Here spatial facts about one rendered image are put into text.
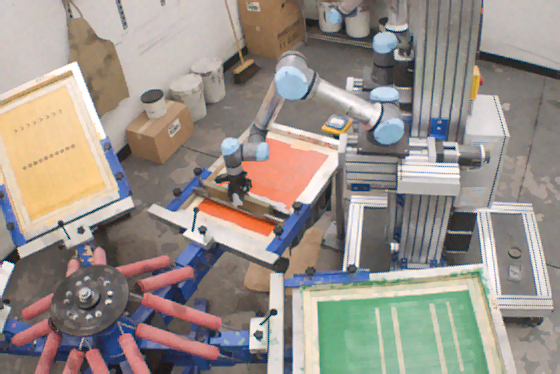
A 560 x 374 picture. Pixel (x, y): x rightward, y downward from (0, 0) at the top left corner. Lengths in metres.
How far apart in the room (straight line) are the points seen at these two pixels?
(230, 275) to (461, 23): 2.14
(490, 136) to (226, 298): 1.88
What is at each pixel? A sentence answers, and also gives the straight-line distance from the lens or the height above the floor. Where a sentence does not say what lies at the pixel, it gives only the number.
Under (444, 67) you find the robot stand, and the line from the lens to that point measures 2.11.
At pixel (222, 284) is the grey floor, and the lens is 3.22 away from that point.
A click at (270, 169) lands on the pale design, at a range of 2.45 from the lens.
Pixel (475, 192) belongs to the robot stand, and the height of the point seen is 0.88.
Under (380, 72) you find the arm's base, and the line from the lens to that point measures 2.46.
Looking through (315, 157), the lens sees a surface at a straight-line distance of 2.50.
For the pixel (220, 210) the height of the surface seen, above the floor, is 0.95.
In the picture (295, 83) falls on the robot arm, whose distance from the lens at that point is 1.73.
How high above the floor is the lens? 2.55
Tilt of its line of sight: 43 degrees down
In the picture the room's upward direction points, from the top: 9 degrees counter-clockwise
